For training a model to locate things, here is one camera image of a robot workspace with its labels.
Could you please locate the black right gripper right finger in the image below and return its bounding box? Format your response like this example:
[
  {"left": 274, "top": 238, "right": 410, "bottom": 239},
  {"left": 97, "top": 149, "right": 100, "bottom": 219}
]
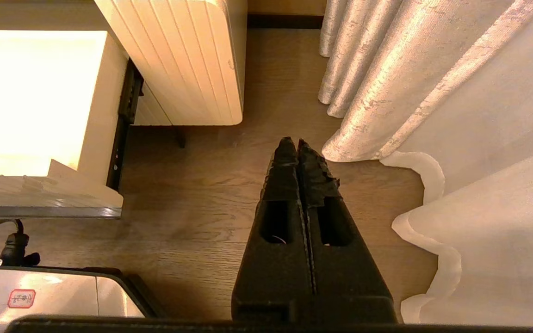
[{"left": 297, "top": 138, "right": 397, "bottom": 323}]

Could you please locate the dark wall baseboard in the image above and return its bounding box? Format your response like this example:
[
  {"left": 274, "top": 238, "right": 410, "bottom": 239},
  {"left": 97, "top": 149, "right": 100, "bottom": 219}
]
[{"left": 247, "top": 14, "right": 325, "bottom": 30}]

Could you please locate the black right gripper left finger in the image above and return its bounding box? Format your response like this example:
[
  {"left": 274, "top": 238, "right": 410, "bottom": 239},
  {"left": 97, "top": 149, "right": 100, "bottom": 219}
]
[{"left": 231, "top": 136, "right": 316, "bottom": 323}]

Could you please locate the white sheer curtain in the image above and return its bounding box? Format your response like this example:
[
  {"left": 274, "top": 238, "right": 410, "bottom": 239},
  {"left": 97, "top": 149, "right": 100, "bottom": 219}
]
[{"left": 378, "top": 0, "right": 533, "bottom": 327}]

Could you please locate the white tv cabinet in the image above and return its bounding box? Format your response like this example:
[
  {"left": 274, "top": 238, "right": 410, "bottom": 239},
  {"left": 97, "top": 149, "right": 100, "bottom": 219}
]
[{"left": 94, "top": 0, "right": 248, "bottom": 126}]

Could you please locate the cream white ribbed drawer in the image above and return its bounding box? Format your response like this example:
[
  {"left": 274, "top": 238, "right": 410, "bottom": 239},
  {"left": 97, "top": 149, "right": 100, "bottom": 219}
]
[{"left": 0, "top": 30, "right": 130, "bottom": 219}]

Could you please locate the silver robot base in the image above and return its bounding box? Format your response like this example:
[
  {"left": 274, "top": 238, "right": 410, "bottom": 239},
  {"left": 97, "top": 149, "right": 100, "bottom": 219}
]
[{"left": 0, "top": 264, "right": 161, "bottom": 321}]

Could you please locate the grey pleated curtain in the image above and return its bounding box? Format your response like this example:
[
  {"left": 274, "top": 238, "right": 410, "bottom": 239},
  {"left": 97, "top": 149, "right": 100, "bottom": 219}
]
[{"left": 317, "top": 0, "right": 533, "bottom": 163}]

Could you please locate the black floor cable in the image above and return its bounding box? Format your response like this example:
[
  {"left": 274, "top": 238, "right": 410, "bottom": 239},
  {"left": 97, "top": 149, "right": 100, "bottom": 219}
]
[{"left": 0, "top": 218, "right": 41, "bottom": 267}]

